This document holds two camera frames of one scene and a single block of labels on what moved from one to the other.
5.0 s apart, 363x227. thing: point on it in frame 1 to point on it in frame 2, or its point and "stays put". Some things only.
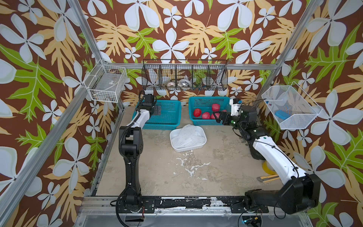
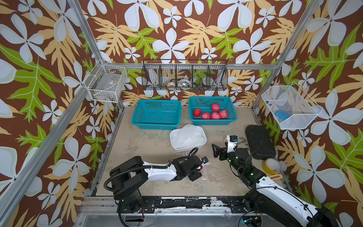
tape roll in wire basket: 170,84 stays put
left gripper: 157,110 to 195,175
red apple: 197,112 stays put
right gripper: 223,114 to 218,152
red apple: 206,115 stays put
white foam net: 185,142 stays put
